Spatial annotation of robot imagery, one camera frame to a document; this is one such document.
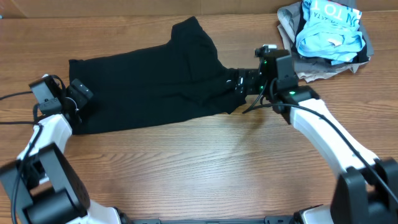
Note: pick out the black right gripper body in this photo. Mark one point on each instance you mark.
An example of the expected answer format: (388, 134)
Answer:
(240, 83)

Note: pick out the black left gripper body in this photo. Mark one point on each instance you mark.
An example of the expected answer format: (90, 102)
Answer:
(74, 98)

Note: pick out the black t-shirt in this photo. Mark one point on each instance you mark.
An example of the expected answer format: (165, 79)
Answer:
(180, 80)

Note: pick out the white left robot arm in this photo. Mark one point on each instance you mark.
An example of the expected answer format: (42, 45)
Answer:
(41, 184)

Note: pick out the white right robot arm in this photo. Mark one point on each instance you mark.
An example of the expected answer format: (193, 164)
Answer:
(366, 188)

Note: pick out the grey folded garment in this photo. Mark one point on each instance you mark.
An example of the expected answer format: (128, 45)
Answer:
(311, 69)

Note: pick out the light blue printed t-shirt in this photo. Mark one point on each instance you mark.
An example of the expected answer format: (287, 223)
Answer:
(329, 31)

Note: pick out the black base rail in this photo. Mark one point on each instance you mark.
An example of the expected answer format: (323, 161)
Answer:
(211, 221)

